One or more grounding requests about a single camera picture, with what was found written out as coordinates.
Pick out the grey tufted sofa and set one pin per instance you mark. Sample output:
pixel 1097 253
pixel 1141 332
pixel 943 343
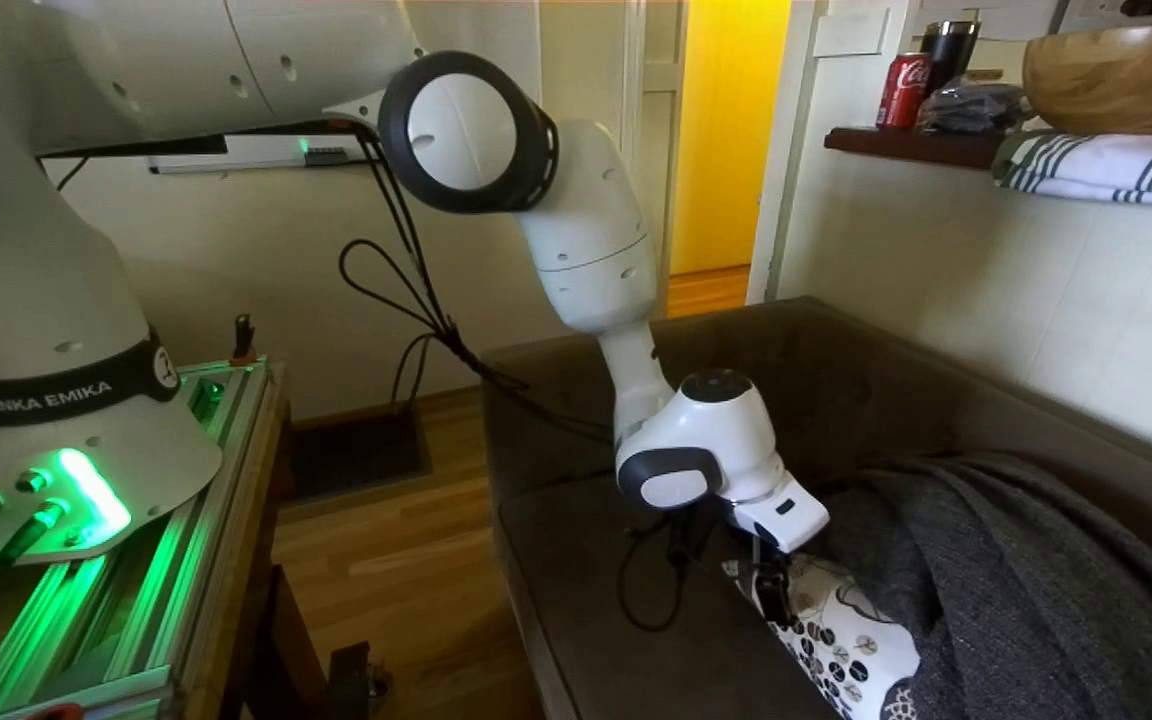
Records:
pixel 618 501

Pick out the striped folded towel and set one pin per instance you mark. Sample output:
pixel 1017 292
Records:
pixel 1110 171

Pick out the aluminium frame robot table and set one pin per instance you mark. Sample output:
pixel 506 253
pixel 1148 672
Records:
pixel 188 616

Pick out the red soda can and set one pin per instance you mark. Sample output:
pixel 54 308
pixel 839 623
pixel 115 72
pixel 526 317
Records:
pixel 905 90

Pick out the wooden bowl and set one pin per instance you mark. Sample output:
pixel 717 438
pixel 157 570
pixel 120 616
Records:
pixel 1092 81

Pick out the wooden counter shelf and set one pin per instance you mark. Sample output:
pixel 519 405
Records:
pixel 914 145

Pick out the dark grey blanket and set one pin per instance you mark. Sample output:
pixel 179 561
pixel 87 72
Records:
pixel 1021 599

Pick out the floral patterned pillow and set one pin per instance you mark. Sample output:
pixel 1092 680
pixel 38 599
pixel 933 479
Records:
pixel 853 654

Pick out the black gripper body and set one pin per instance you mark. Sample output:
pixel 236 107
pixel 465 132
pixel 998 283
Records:
pixel 771 567

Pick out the black tumbler cup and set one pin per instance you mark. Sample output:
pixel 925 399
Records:
pixel 948 49

